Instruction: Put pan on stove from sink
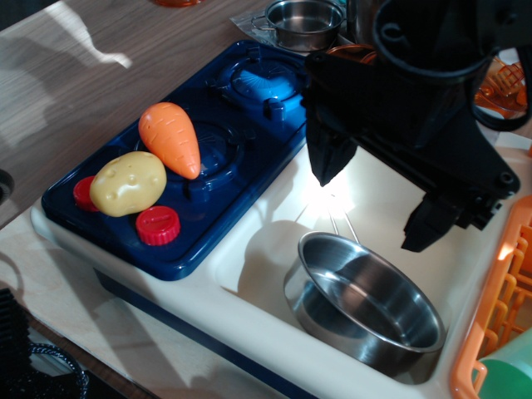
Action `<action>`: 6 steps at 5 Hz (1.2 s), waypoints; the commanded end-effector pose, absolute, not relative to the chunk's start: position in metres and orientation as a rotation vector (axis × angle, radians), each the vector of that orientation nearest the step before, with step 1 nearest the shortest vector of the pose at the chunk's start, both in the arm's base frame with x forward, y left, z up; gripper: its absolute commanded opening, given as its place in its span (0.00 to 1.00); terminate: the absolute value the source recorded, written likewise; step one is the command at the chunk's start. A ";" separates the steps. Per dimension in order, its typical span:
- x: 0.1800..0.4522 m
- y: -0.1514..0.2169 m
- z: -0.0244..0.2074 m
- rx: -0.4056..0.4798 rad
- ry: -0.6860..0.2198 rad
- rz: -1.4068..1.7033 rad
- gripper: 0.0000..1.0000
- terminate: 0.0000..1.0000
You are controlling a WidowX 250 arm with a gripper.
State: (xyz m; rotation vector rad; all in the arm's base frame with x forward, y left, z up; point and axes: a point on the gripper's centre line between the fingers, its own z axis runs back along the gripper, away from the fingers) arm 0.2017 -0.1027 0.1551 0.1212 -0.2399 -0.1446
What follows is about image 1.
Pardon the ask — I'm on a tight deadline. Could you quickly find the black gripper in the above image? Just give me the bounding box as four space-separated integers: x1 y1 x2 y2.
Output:
304 53 520 252

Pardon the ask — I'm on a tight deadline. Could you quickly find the stainless steel pan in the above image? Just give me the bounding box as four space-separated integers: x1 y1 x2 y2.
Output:
283 210 446 383

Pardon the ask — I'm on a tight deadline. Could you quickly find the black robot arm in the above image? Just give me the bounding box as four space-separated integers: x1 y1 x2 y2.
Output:
303 1 531 252

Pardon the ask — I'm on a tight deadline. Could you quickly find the cream toy kitchen sink unit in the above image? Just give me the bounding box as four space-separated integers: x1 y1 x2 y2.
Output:
31 133 531 398

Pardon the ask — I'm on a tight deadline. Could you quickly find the red stove knob right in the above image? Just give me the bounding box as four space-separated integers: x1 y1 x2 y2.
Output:
135 205 181 246

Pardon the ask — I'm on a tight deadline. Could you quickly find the red stove knob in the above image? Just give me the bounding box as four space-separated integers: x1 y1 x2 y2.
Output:
72 175 99 212
135 205 181 246

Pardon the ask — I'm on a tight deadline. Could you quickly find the red stove knob left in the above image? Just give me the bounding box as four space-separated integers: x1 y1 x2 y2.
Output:
72 175 99 212

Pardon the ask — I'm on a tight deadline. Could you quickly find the copper coloured pot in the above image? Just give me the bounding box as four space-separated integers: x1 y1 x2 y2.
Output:
327 44 377 65

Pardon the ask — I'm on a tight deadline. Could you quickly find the orange dish rack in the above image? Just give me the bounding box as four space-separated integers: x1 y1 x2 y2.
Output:
450 195 531 398

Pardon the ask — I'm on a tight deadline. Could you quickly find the green plastic cup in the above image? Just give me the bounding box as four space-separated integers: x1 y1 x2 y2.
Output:
479 330 531 399

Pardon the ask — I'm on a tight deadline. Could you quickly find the orange plastic carrot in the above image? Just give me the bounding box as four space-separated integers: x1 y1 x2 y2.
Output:
138 102 201 180

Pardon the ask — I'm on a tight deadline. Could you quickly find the yellow plastic potato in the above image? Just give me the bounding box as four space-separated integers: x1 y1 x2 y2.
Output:
89 151 167 217

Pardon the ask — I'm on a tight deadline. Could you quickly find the orange plastic lid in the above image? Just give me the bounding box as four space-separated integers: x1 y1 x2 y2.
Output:
154 0 201 7

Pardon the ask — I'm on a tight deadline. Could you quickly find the black ribbed object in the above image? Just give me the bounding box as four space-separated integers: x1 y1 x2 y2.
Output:
1 288 32 398

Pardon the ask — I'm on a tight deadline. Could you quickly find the orange wire basket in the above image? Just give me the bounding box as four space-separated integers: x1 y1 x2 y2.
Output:
475 57 528 120

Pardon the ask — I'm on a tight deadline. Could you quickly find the steel pot with handles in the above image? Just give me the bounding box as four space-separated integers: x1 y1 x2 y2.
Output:
250 0 345 52

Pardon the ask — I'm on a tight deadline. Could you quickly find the black braided cable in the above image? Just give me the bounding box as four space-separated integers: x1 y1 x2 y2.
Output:
7 342 91 399

